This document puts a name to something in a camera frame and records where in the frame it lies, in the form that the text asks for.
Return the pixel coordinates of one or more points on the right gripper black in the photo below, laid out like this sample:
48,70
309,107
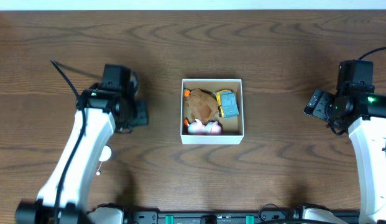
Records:
319,103

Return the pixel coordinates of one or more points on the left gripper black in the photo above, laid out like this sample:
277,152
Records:
140,113

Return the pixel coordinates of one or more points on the pink toy cup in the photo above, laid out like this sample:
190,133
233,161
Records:
199,128

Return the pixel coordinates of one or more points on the brown plush toy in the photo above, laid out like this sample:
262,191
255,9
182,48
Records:
200,105

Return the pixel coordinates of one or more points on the yellow grey toy truck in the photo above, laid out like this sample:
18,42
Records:
227,104

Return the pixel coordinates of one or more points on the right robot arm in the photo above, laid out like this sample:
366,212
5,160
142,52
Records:
356,110

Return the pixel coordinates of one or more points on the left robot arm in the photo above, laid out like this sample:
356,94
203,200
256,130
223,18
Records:
105,108

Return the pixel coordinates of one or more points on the white cardboard box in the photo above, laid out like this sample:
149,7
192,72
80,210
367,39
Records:
233,129

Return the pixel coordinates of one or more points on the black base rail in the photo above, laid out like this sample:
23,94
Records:
269,213

